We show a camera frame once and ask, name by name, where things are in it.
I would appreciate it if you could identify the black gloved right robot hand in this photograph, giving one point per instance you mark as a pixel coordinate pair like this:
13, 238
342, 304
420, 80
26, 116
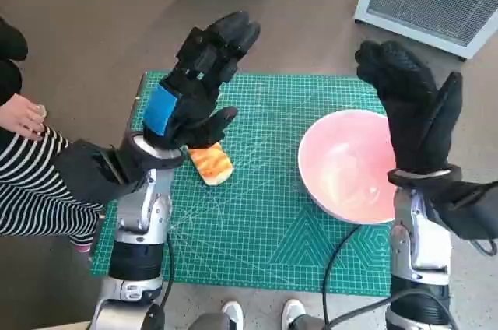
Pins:
412, 112

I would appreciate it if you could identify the person's hand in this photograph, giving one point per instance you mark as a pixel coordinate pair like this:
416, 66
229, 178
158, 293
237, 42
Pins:
19, 116

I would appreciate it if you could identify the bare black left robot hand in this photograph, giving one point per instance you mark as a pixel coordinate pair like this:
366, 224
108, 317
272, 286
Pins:
194, 88

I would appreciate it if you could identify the long orange toy bread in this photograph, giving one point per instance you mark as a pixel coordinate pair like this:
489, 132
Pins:
212, 166

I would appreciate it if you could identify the pink bowl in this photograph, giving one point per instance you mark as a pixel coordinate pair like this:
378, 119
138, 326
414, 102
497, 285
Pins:
342, 159

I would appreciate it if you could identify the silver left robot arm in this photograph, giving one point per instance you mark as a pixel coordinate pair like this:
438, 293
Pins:
136, 221

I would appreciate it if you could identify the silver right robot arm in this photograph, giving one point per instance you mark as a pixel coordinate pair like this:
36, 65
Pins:
416, 244

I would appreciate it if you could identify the person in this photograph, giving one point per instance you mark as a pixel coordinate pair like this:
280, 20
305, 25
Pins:
35, 190

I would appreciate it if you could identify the green cutting mat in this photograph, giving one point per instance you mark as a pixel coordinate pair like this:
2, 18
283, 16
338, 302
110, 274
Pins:
249, 229

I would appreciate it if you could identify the white robot left foot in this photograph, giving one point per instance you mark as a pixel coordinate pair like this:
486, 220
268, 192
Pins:
233, 312

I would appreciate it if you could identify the white robot foot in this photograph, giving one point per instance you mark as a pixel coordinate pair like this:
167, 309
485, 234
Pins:
233, 312
293, 311

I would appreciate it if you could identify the white robot right foot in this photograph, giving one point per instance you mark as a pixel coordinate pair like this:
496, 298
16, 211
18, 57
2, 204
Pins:
293, 311

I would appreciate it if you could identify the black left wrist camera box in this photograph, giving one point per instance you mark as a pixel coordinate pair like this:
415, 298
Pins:
85, 174

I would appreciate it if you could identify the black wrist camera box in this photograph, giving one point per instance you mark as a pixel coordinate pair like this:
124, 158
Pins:
85, 174
467, 209

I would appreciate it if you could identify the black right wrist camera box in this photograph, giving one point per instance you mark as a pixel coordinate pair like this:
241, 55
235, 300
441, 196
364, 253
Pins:
467, 209

